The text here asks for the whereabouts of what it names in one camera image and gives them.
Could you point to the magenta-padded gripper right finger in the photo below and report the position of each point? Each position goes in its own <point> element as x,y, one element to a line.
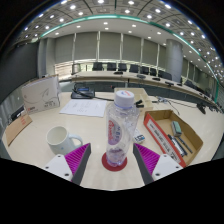
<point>146,160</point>

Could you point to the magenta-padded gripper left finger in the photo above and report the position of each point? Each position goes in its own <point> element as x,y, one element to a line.
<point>77,160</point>

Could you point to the clear plastic water bottle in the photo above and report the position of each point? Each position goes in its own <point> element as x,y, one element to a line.
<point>121,133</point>

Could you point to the white remote control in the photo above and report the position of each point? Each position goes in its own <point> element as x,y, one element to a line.
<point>140,136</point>

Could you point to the white ceramic mug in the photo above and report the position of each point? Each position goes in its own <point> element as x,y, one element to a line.
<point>59,140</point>

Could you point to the open brown red-sided cardboard box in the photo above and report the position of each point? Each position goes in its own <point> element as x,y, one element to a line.
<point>160,136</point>

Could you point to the flat round red coaster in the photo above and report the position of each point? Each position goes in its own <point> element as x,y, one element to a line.
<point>115,168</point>

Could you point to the silver and black marker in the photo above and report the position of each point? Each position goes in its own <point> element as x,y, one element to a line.
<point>176,145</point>

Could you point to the black marker pen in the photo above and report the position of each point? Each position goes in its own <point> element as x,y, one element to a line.
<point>185,145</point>

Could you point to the grey-green whiteboard eraser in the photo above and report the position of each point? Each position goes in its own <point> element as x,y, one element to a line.
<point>176,128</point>

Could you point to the white printed paper sheet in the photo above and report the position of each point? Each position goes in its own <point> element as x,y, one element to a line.
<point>83,107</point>

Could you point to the black clip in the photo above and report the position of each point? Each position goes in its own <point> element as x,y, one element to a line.
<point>139,103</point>

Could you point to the small open beige box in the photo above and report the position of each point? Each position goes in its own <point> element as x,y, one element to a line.
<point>145,95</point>

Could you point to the black desk telephone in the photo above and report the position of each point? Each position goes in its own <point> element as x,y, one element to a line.
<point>81,94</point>

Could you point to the flat brown cardboard sheet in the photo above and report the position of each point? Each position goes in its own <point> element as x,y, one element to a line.
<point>17,128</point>

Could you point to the large white cardboard box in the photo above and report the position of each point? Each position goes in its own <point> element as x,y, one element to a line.
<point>40,95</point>

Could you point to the black desk microphone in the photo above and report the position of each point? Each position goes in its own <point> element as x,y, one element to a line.
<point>201,108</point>

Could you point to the black flat electronic device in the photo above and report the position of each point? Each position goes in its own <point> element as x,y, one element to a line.
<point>17,113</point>

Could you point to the long curved conference table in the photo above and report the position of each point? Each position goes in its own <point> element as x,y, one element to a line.
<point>100,76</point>

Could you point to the row of black office chairs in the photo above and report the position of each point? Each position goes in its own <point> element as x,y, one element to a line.
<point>111,66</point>

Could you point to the round ceiling lights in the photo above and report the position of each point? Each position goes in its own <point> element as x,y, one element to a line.
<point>100,1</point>

